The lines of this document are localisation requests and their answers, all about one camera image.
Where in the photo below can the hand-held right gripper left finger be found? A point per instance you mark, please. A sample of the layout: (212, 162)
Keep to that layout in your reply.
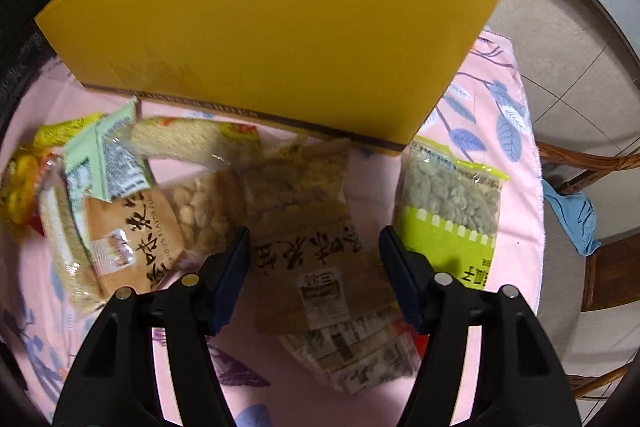
(231, 279)

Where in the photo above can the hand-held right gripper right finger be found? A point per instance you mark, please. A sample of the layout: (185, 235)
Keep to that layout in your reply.
(400, 279)

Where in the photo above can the brown paper peanut packet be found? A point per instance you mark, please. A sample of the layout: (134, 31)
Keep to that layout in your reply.
(310, 227)
(150, 232)

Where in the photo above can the yellow cardboard box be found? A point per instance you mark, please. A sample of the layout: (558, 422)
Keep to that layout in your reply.
(280, 32)

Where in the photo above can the green seed packet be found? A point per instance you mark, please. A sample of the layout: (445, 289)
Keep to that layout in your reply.
(450, 207)

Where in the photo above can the white labelled clear packet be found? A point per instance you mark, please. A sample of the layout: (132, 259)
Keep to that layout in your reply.
(350, 357)

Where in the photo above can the pink printed tablecloth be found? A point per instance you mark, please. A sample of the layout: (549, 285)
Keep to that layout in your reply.
(372, 187)

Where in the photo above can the clear rice roll packet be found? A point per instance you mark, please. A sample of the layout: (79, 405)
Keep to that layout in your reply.
(65, 247)
(190, 139)

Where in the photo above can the mint green packet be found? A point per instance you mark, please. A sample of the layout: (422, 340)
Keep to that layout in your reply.
(107, 157)

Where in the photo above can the blue cloth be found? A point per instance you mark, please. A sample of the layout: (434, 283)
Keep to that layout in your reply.
(572, 217)

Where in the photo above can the wooden chair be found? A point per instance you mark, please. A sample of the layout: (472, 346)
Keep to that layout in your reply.
(617, 277)

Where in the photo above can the long yellow bar packet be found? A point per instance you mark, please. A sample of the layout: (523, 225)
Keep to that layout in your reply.
(65, 129)

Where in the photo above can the yellow chip packet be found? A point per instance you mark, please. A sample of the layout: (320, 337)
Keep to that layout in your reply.
(17, 187)

